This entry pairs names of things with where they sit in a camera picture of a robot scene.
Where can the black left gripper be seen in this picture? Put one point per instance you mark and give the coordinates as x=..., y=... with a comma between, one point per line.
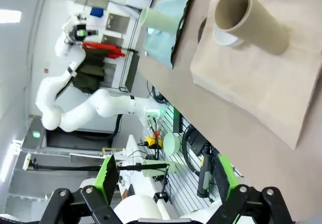
x=78, y=32

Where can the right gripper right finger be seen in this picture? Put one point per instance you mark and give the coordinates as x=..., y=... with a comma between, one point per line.
x=226, y=178

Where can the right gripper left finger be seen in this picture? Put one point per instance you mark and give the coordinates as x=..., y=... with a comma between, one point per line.
x=105, y=181

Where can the light blue bowl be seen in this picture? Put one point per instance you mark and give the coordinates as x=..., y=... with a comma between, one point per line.
x=153, y=31

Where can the teal cloth mat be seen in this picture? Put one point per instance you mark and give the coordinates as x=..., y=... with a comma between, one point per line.
x=161, y=47

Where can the tall pale green cup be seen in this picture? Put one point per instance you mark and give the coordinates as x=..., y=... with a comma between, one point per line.
x=163, y=20

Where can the beige cloth mat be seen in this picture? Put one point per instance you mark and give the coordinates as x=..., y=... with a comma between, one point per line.
x=251, y=90

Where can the white grey bowl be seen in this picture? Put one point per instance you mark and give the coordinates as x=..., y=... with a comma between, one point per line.
x=225, y=39

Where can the tall beige cup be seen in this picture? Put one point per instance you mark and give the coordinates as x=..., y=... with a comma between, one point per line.
x=264, y=30

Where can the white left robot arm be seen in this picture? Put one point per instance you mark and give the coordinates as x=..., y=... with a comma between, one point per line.
x=83, y=113

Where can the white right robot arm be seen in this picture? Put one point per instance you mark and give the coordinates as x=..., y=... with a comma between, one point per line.
x=141, y=206

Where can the black handheld tool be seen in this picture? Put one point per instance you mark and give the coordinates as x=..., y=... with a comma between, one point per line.
x=205, y=176

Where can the blue object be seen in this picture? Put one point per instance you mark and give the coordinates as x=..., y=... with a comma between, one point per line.
x=97, y=11

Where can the red clamp tool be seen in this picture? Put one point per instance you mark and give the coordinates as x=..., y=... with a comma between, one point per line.
x=105, y=49

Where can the black tripod pole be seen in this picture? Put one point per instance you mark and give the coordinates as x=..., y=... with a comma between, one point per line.
x=75, y=168

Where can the dark green bag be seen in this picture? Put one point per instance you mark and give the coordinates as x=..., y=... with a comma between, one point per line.
x=88, y=75

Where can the black power adapter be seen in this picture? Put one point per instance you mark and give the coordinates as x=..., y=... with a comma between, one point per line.
x=198, y=143

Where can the spare pale green cup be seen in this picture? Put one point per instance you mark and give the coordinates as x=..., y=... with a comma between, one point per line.
x=158, y=168

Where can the yellow emergency stop box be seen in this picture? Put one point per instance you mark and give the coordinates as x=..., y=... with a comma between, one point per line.
x=153, y=142

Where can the spare pale green bowl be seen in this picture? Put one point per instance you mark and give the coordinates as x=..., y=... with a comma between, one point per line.
x=172, y=144

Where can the ceiling light panel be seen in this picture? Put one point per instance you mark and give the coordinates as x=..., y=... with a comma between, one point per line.
x=10, y=16

